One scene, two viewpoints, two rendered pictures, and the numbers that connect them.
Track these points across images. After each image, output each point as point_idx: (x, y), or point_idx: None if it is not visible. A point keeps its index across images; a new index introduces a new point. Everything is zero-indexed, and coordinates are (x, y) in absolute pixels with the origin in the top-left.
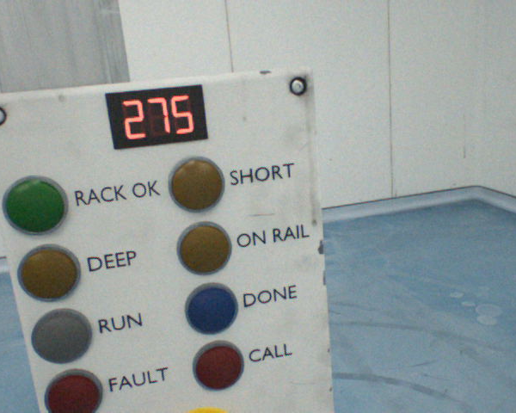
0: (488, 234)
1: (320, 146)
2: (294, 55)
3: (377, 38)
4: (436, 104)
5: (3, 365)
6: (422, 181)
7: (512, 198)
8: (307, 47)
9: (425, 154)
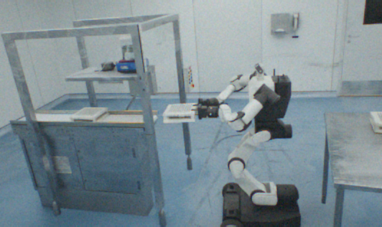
0: (90, 105)
1: (15, 90)
2: None
3: (23, 43)
4: (47, 66)
5: None
6: (51, 96)
7: (84, 94)
8: (1, 50)
9: (49, 85)
